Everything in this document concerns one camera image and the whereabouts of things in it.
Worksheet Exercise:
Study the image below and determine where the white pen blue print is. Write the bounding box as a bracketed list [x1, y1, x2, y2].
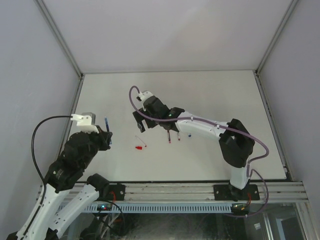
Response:
[104, 116, 112, 145]

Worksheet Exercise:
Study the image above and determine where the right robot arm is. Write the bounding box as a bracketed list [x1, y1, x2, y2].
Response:
[133, 91, 255, 201]

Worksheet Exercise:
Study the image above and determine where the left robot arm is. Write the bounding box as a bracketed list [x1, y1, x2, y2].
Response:
[7, 126, 113, 240]

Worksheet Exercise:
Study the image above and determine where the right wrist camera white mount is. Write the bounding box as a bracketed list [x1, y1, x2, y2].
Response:
[136, 91, 154, 102]

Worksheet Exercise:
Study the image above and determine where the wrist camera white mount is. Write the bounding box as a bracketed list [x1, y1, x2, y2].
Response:
[136, 91, 154, 102]
[70, 112, 99, 134]

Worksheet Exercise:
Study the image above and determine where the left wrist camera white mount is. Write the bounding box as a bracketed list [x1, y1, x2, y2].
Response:
[70, 112, 99, 134]

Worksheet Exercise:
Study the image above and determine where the black cable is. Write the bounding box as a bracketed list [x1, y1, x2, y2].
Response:
[31, 114, 73, 201]

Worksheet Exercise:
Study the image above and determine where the perforated blue cable tray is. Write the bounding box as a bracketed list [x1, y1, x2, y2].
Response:
[83, 202, 233, 214]

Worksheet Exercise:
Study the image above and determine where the aluminium rail frame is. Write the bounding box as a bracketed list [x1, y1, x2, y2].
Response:
[107, 182, 308, 203]

